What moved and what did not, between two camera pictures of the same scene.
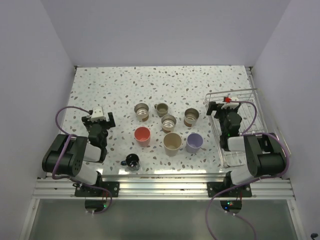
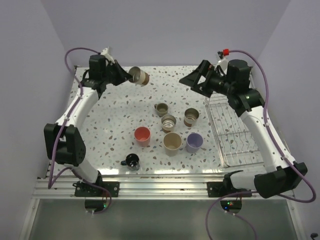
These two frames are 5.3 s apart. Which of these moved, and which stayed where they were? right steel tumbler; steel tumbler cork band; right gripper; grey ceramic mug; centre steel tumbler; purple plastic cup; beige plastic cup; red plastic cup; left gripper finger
Moved: left gripper finger; steel tumbler cork band; right gripper
Stayed: centre steel tumbler; beige plastic cup; purple plastic cup; red plastic cup; right steel tumbler; grey ceramic mug
